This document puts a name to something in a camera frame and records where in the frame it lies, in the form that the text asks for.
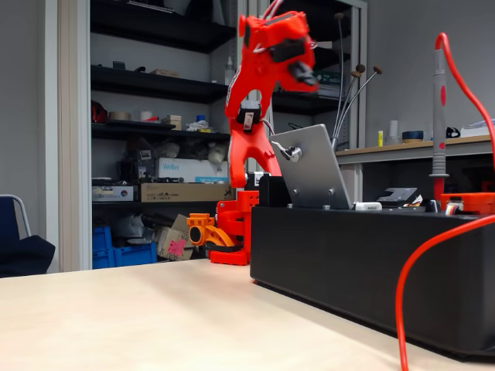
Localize black pull ball white tie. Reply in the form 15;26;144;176
270;140;292;160

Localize grey hinged door panel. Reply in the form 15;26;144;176
268;123;353;211

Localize red cable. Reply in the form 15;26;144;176
394;32;495;371

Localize green box stack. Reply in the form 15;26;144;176
312;70;343;98

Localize white plastic bottle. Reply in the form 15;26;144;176
224;56;236;87

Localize grey stalks with brown tips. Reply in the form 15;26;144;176
332;12;384;151

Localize white crumpled cloth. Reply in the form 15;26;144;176
185;119;212;133

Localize small cardboard box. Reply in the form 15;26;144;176
160;114;183;131

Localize white Weller box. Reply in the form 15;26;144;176
156;157;229;184

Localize long brown cardboard box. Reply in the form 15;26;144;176
139;182;237;203

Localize black task board box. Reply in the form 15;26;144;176
249;174;495;359

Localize orange printed clamp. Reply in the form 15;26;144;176
186;212;236;253

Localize paper stack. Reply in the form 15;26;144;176
461;117;495;138

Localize red and black item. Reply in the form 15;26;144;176
90;99;110;124

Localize cardboard box pink sticker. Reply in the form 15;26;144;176
155;213;195;261

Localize red display module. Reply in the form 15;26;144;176
439;192;495;216

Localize printed white box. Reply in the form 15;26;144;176
91;185;139;203

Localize low blue plastic crate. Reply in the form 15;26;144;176
111;242;158;267

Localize grey cabinet with black shelves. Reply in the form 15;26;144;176
57;0;368;272

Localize tall blue plastic crate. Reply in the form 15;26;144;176
91;226;114;271

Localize dark blue cloth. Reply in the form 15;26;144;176
0;234;57;278

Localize wooden desk grey frame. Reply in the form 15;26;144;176
335;133;495;206

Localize blue chair metal frame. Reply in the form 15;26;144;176
0;194;34;241

